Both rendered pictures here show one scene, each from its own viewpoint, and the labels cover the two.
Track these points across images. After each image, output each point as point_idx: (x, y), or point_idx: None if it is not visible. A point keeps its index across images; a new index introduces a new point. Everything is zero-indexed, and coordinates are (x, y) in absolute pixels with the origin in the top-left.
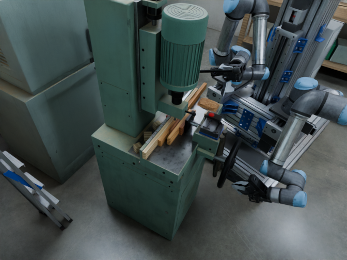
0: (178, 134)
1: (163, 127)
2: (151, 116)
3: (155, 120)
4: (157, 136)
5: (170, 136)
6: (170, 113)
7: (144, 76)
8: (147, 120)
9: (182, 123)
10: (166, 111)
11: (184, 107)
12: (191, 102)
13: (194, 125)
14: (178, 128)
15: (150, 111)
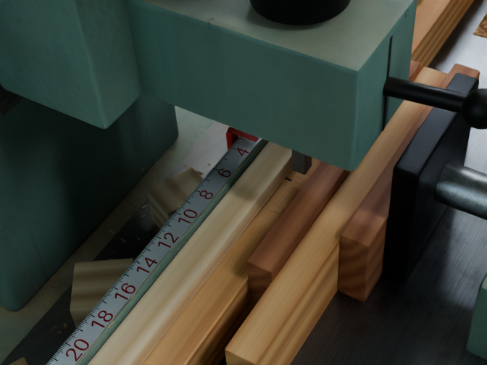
0: (338, 298)
1: (195, 246)
2: (143, 142)
3: (180, 164)
4: (127, 341)
5: (256, 336)
6: (251, 116)
7: None
8: (108, 171)
9: (369, 198)
10: (207, 94)
11: (375, 41)
12: (440, 17)
13: (485, 208)
14: (333, 250)
15: (70, 107)
